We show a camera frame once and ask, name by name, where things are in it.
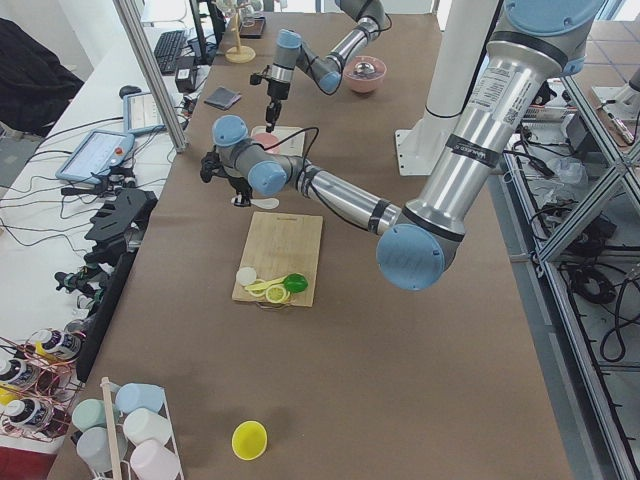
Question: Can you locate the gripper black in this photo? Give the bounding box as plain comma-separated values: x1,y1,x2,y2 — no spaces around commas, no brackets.
228,176,252,206
265,79,290,132

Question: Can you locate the small pink bowl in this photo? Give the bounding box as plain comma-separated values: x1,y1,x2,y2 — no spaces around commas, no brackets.
252,132,280,154

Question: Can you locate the white ceramic spoon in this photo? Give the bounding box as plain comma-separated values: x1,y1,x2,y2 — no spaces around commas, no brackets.
236,198,280,210

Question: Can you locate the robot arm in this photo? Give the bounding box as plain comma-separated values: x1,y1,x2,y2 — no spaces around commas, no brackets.
212,1,600,291
250,0,392,133

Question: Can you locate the large pink ice bowl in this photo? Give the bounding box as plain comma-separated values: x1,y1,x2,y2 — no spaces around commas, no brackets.
343,55,387,94

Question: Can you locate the grey folded cloth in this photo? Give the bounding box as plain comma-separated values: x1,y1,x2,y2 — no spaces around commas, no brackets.
204,86,242,111

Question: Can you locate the wooden cutting board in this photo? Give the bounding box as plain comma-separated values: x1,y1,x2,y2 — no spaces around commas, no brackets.
239,212,323,307

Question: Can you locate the wooden mug tree stand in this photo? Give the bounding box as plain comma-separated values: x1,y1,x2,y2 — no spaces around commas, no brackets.
215,0,256,64

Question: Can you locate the green lime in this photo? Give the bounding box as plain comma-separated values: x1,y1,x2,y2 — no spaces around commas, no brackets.
283,273,309,293

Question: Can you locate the black power adapter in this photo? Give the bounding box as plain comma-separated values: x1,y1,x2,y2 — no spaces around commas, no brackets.
174,56,198,93

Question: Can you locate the lemon half slice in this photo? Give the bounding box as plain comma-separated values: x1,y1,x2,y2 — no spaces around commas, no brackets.
264,284,290,304

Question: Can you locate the black keyboard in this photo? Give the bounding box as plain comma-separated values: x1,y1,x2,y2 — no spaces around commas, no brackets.
153,30,186,75

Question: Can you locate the black tool holder stand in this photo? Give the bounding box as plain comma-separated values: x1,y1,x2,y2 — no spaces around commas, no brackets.
76,188,158,383

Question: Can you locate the teach pendant tablet far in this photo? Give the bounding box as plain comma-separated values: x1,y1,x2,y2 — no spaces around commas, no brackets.
123,92,165,136

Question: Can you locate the teach pendant tablet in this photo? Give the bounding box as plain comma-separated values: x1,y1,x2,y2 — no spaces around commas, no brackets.
123,92,165,136
55,129,135,184

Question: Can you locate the teach pendant tablet near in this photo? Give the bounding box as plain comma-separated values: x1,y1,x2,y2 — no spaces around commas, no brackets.
55,129,135,184

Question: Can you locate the blue plastic cup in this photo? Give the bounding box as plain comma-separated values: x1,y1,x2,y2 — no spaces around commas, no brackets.
115,383,164,414

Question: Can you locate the yellow plastic cup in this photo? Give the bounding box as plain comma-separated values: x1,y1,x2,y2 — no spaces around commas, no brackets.
231,420,268,461

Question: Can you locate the white plastic cup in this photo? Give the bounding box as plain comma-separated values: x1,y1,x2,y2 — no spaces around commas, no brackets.
123,408,172,445

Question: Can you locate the green plastic cup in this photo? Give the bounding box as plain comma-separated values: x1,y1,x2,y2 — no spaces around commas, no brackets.
71,399,107,432

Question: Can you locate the pink plastic cup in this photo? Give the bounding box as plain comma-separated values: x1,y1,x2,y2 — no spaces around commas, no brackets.
130,439,180,480

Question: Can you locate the grey plastic cup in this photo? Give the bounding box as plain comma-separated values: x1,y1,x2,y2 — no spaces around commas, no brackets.
76,426,112,472

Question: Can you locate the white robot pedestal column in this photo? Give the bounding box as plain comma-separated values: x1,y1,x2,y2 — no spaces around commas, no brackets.
395,0,502,176

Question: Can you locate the aluminium frame post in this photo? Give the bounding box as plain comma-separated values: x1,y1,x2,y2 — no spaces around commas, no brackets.
112,0,187,153

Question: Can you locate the white wire cup rack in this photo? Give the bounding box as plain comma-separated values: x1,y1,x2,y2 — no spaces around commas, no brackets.
100,377,185,479

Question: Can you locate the copper wire bottle rack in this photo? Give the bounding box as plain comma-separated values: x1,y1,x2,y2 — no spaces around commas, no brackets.
1,328,85,442

